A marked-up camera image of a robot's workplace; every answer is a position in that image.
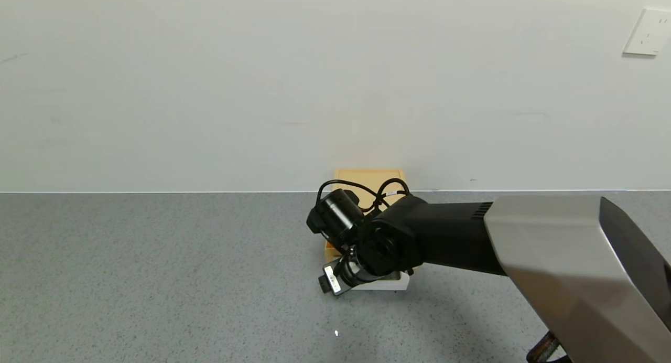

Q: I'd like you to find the black camera cable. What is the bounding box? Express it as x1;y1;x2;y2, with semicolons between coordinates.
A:
316;178;411;217

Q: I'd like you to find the white wall socket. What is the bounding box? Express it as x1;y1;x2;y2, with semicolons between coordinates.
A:
623;7;671;57

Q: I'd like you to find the braided cable sleeve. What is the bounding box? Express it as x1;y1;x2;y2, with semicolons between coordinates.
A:
526;332;572;363

